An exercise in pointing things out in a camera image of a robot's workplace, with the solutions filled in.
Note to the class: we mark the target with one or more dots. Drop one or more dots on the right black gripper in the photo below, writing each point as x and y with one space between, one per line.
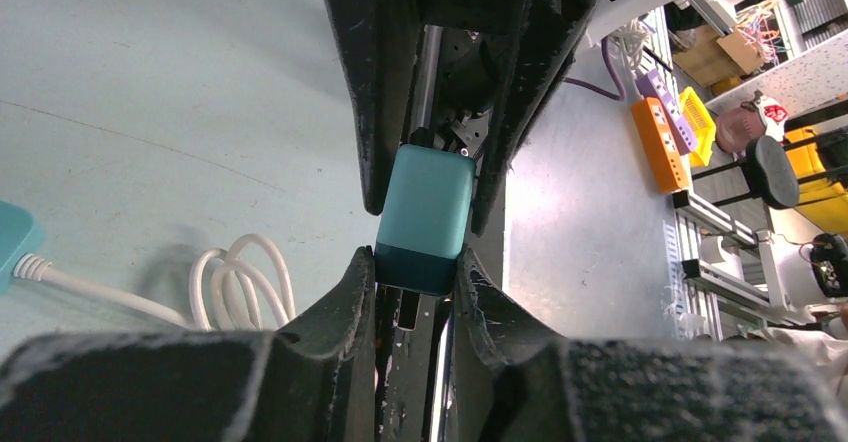
454 68

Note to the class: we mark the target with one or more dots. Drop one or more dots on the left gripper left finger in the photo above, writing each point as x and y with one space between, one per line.
311 380

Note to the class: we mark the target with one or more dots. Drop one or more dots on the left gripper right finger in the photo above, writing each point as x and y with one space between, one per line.
516 379

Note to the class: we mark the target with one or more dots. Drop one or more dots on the teal plug adapter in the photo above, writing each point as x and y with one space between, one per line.
423 224

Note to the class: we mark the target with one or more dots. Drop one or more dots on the teal power strip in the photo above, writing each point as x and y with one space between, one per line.
20 234

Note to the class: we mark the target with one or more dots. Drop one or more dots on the purple power strip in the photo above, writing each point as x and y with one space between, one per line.
652 84

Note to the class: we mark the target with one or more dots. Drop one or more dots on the orange power strip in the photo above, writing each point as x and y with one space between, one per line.
659 145

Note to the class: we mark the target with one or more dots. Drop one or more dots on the yellow plastic basket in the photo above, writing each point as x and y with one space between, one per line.
702 125

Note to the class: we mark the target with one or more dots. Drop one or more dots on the black round stool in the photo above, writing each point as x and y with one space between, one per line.
769 175

